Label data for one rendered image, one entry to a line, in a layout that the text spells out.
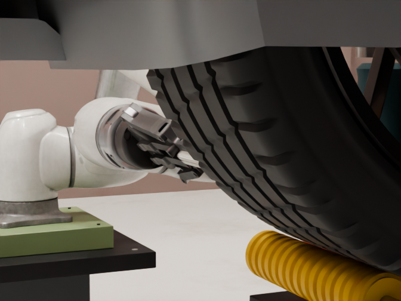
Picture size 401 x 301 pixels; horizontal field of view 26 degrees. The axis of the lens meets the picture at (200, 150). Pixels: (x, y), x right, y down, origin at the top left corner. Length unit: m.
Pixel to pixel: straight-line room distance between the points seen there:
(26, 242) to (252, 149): 1.37
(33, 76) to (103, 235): 2.78
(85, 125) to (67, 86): 3.61
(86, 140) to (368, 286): 0.54
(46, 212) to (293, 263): 1.27
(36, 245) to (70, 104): 2.85
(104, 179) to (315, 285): 1.32
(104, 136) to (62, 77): 3.68
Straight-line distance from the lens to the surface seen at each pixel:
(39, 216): 2.15
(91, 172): 2.15
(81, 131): 1.25
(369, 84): 0.98
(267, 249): 1.01
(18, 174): 2.13
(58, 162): 2.13
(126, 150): 1.12
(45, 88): 4.82
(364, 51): 1.35
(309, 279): 0.92
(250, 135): 0.71
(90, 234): 2.09
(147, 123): 1.04
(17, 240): 2.05
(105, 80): 1.96
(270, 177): 0.74
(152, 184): 5.05
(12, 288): 2.12
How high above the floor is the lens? 0.74
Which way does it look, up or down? 6 degrees down
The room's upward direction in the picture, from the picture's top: straight up
